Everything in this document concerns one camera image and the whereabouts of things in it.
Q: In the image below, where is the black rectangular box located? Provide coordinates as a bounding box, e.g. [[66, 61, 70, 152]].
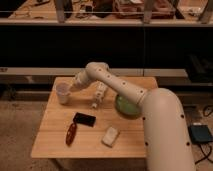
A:
[[73, 112, 96, 127]]

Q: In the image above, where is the white rectangular sponge block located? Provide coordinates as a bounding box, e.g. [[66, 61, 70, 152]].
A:
[[101, 127, 120, 147]]

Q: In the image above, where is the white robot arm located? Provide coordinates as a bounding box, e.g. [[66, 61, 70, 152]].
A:
[[70, 62, 196, 171]]

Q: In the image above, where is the white plastic bottle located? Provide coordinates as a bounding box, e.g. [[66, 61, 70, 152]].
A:
[[92, 82, 108, 109]]

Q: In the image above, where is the wooden table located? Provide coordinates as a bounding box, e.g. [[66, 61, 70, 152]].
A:
[[30, 76, 159, 159]]

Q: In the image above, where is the green ceramic bowl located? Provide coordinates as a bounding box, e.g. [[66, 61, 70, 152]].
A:
[[115, 94, 141, 119]]

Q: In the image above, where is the dark foot pedal box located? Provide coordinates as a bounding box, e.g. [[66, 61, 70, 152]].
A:
[[188, 125, 213, 144]]

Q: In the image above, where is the cluttered background shelf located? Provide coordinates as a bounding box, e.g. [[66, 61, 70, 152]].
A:
[[0, 0, 213, 27]]

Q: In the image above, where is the dark red oblong object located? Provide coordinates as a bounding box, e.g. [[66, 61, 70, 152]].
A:
[[66, 123, 77, 146]]

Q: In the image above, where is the grey metal rail bench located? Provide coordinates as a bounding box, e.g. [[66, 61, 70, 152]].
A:
[[0, 67, 187, 77]]

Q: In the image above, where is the black floor cable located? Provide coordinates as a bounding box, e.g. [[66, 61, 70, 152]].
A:
[[194, 104, 213, 165]]

